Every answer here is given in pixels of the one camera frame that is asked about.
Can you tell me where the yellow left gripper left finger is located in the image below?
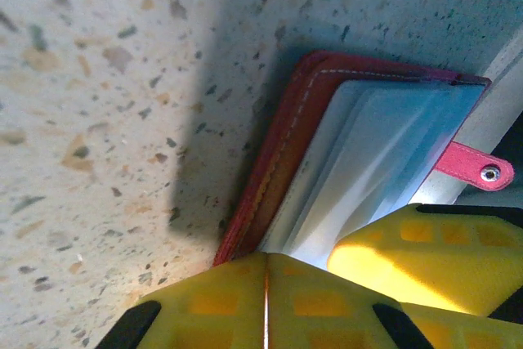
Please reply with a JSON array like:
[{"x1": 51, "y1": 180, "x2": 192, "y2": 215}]
[{"x1": 96, "y1": 251, "x2": 269, "y2": 349}]

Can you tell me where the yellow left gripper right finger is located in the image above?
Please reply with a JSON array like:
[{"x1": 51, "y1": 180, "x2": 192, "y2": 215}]
[{"x1": 265, "y1": 251, "x2": 434, "y2": 349}]

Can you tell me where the red tray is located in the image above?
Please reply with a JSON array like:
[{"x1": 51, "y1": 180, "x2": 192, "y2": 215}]
[{"x1": 212, "y1": 49, "x2": 516, "y2": 268}]

